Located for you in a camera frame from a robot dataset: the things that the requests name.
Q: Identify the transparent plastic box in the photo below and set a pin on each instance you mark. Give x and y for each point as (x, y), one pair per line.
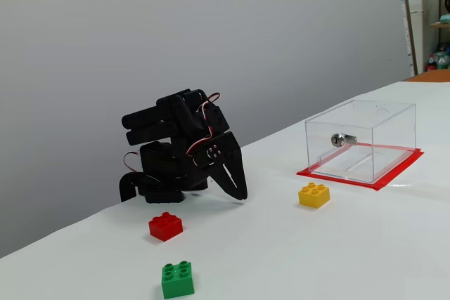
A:
(386, 131)

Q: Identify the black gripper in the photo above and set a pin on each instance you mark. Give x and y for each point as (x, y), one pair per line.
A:
(228, 155)

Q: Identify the silver cam lock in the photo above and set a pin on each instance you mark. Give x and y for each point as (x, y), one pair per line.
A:
(337, 140)

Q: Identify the green plastic bottle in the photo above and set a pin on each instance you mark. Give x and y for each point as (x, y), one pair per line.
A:
(443, 59)

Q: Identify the red tape frame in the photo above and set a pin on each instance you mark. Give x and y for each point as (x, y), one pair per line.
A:
(337, 181)

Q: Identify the green lego brick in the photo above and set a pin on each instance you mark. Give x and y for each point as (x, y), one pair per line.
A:
(177, 284)

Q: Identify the white cabinet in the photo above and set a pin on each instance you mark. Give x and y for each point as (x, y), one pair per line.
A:
(416, 1)

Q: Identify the red lego brick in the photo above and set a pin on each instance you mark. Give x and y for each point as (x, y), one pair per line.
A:
(165, 228)

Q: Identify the teal cloth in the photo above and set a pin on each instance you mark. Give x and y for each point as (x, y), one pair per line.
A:
(445, 19)

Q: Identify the cola bottle red cap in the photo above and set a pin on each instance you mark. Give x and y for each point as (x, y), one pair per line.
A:
(431, 64)

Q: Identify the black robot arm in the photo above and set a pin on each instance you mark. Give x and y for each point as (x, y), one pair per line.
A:
(158, 159)

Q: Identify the metal shelf rack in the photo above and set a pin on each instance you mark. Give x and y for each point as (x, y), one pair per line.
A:
(409, 15)

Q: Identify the yellow lego brick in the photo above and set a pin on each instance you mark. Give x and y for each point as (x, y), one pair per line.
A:
(314, 196)

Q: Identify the brown wooden tabletop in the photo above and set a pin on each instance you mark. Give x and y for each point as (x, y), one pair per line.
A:
(432, 77)

